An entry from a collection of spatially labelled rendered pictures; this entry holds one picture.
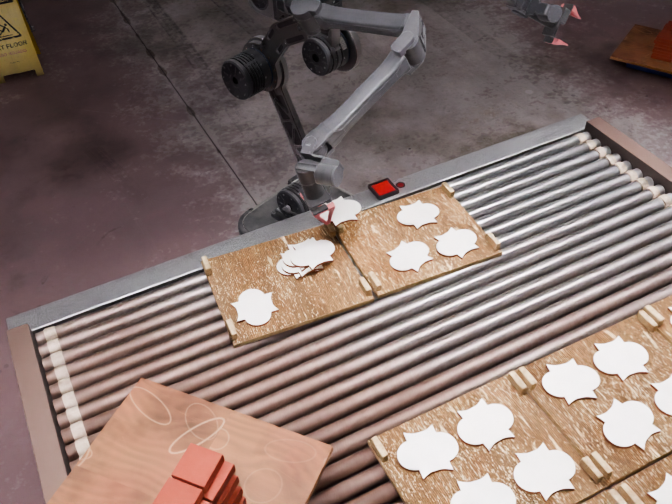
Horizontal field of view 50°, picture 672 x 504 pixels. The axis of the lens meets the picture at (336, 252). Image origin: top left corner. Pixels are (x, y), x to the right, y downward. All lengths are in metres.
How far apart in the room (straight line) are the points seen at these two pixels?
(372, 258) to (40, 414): 0.99
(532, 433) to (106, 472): 0.97
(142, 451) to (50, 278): 2.12
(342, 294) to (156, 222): 1.95
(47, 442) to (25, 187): 2.62
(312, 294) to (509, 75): 3.11
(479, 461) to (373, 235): 0.80
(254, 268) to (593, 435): 1.02
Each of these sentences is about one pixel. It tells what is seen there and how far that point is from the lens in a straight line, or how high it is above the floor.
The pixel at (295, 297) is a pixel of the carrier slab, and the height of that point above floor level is 0.94.
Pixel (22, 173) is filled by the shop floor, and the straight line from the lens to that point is 4.46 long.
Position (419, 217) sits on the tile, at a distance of 2.27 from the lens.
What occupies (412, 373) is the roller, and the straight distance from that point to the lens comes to 1.89.
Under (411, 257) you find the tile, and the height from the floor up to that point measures 0.94.
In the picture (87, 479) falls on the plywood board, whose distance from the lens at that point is 1.70.
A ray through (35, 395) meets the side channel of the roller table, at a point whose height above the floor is 0.95.
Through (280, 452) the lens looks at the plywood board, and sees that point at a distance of 1.63.
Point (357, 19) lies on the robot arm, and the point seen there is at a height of 1.48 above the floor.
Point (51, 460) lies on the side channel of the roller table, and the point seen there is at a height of 0.95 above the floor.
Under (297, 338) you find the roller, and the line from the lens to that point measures 1.97.
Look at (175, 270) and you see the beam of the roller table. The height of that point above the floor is 0.92.
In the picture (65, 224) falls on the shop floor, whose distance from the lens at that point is 4.00.
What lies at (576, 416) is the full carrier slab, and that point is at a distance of 1.86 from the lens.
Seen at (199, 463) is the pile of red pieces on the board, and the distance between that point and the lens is 1.35.
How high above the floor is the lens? 2.43
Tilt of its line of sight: 44 degrees down
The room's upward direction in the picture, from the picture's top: 3 degrees counter-clockwise
